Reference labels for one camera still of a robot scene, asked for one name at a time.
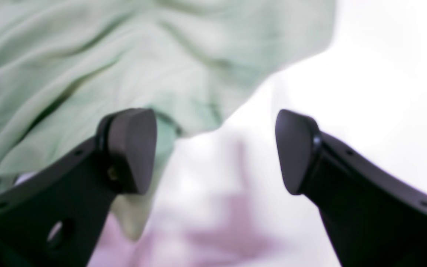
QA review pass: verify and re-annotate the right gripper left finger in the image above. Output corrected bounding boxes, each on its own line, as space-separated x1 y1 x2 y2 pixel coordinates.
0 108 156 267

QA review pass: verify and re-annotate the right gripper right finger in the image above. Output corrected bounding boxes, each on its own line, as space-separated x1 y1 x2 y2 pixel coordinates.
275 109 427 267

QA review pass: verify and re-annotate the green t-shirt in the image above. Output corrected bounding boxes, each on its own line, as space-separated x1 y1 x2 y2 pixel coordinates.
0 0 337 241

